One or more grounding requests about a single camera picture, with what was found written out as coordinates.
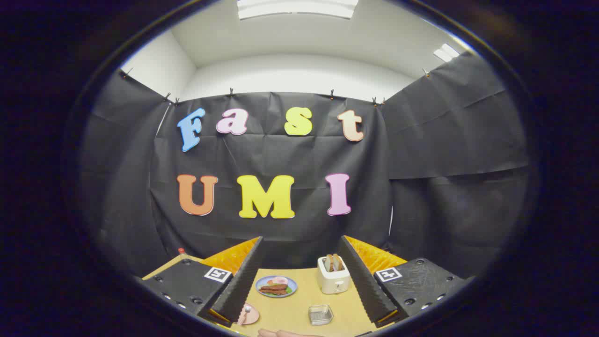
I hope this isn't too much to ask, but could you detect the blue round plate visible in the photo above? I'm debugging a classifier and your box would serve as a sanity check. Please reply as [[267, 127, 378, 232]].
[[256, 275, 298, 298]]

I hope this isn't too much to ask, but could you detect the large ceiling light panel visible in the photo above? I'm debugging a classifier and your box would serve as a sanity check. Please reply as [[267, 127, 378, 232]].
[[237, 0, 358, 20]]

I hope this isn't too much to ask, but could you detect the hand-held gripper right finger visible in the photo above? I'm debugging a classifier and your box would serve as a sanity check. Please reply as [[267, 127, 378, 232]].
[[338, 235, 473, 328]]

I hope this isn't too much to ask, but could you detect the metal wire cutlery basket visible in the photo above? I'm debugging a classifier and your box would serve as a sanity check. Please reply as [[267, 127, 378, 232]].
[[308, 304, 334, 326]]

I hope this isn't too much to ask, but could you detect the white toaster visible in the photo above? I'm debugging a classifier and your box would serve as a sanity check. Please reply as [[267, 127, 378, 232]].
[[317, 255, 351, 294]]

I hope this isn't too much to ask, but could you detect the small ceiling light panel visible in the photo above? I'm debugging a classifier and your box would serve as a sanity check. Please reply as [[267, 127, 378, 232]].
[[433, 43, 460, 62]]

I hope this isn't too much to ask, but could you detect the pink round plate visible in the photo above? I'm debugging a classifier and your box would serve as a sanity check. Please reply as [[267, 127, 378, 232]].
[[236, 303, 260, 326]]

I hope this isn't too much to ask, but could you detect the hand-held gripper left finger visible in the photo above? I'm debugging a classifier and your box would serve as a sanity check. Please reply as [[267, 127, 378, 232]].
[[133, 236, 264, 328]]

